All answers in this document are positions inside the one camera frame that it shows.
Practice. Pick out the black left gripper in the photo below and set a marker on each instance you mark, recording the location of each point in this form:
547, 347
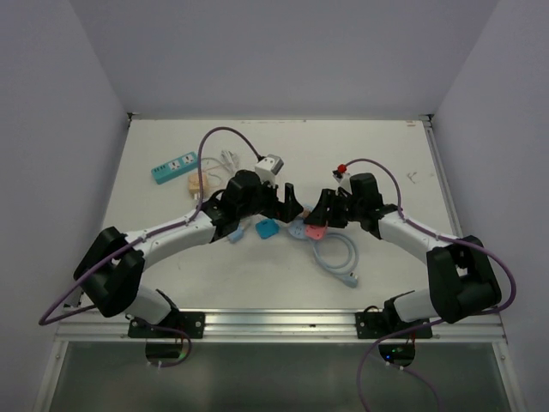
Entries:
285, 210

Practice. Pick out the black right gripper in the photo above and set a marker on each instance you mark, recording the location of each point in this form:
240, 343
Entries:
320, 215

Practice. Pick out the blue cube socket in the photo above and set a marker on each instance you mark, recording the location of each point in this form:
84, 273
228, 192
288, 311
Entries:
267, 228

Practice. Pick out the light blue charger plug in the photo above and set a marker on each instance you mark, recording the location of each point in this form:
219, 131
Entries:
236, 236

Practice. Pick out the teal power strip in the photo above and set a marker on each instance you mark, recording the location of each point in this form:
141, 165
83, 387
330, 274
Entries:
174, 168

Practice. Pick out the red pink cube adapter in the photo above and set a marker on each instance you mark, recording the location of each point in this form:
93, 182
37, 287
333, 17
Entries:
315, 232

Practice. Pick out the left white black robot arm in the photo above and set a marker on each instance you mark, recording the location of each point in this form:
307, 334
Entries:
110, 273

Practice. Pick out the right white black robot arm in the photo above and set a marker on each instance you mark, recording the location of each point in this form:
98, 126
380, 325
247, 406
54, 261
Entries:
461, 281

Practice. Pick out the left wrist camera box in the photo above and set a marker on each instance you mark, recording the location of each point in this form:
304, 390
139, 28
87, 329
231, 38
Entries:
268, 168

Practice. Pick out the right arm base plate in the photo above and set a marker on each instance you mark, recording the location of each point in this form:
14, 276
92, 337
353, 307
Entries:
374, 325

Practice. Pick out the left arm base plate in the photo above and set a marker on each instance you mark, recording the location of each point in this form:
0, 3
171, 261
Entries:
167, 324

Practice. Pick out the aluminium front rail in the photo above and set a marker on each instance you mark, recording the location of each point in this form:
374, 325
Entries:
225, 325

